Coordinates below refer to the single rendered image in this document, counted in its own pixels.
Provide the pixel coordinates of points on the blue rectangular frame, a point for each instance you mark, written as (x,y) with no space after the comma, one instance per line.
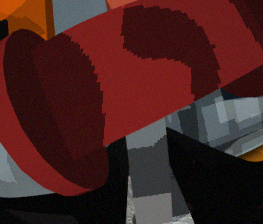
(228,96)

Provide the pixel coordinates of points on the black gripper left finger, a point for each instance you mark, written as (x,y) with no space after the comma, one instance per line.
(106,205)

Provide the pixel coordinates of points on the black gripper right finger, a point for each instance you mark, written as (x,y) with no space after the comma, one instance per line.
(218,188)

